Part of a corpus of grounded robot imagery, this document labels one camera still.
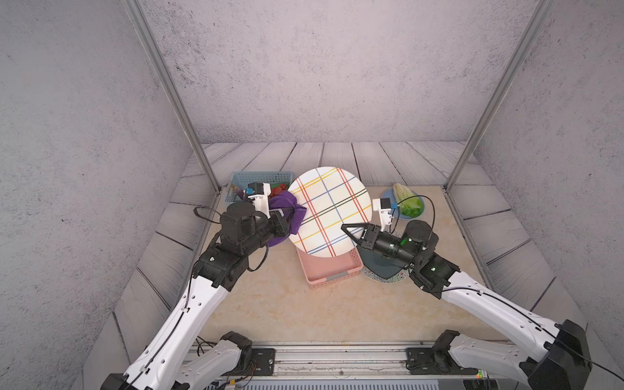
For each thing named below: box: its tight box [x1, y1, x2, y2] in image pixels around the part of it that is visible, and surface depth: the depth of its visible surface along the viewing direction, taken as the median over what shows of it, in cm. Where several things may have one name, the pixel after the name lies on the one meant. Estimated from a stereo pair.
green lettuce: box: [393, 183, 425, 218], surface depth 110 cm
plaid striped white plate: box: [289, 166, 373, 258], surface depth 68 cm
